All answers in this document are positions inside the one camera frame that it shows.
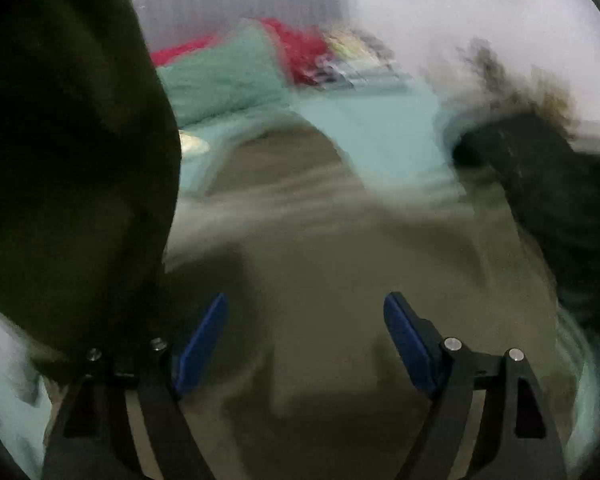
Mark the colourful snack bag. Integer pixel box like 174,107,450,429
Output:
320,29,402,88

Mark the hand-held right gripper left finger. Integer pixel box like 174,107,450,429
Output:
42,292,229,480

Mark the yellow-green small cloth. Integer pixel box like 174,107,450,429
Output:
179,130,211,157

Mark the bed with green sheet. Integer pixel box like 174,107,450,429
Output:
0,75,600,480

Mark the green pillow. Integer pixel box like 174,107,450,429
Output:
156,25,293,127

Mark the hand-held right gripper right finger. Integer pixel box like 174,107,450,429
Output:
383,291,568,480

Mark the black backpack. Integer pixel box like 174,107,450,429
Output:
451,110,600,366

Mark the red pillow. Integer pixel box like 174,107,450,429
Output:
149,16,332,87

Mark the olive green jacket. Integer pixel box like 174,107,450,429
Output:
0,0,581,480

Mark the grey padded headboard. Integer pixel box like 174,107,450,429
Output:
130,0,353,58

